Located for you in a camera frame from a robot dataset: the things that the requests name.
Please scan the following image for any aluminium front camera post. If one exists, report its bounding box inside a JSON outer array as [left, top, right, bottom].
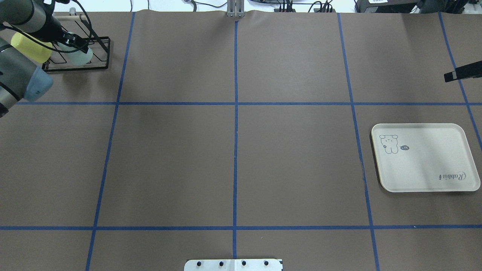
[[226, 0, 246, 18]]

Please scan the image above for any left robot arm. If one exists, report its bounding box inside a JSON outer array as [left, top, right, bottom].
[[0, 0, 89, 116]]

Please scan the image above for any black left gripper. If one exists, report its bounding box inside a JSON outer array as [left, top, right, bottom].
[[56, 31, 89, 53]]

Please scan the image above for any yellow cup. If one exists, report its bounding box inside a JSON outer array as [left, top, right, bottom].
[[11, 32, 52, 64]]

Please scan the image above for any cream rabbit tray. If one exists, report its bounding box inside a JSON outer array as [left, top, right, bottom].
[[371, 123, 481, 193]]

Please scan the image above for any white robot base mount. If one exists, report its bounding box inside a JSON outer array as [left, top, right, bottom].
[[184, 259, 284, 271]]

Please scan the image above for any black wire cup rack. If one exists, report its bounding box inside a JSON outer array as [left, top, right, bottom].
[[42, 8, 111, 73]]

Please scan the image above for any light green cup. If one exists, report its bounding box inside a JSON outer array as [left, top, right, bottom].
[[57, 43, 93, 66]]

